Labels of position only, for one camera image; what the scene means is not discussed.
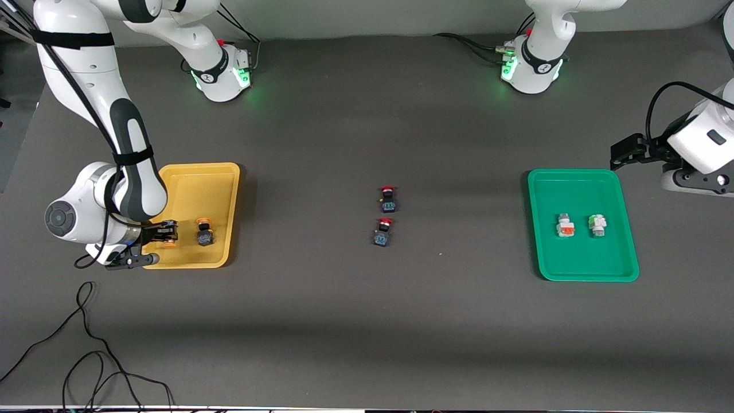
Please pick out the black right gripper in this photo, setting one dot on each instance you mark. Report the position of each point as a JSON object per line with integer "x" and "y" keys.
{"x": 150, "y": 233}

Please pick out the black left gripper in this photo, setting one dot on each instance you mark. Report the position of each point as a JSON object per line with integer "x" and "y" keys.
{"x": 657, "y": 146}

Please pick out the yellow capped black push button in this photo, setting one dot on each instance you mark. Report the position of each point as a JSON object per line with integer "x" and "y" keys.
{"x": 170, "y": 245}
{"x": 204, "y": 236}

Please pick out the white button with green block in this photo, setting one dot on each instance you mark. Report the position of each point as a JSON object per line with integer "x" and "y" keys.
{"x": 597, "y": 225}

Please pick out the white button with orange block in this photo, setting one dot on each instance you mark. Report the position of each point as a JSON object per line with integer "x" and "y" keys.
{"x": 565, "y": 226}

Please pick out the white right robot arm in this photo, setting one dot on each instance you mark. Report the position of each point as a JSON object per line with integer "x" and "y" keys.
{"x": 80, "y": 74}

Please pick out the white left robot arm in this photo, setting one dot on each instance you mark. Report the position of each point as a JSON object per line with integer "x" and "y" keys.
{"x": 536, "y": 63}

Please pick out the yellow plastic tray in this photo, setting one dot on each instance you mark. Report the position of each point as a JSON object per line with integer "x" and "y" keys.
{"x": 195, "y": 189}

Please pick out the green plastic tray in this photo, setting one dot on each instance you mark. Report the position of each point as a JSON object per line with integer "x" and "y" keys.
{"x": 579, "y": 258}

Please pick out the red capped black push button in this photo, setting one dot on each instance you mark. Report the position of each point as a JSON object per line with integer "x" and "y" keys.
{"x": 383, "y": 233}
{"x": 388, "y": 199}

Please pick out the aluminium frame profile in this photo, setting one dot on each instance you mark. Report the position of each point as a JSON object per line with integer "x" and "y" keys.
{"x": 14, "y": 26}

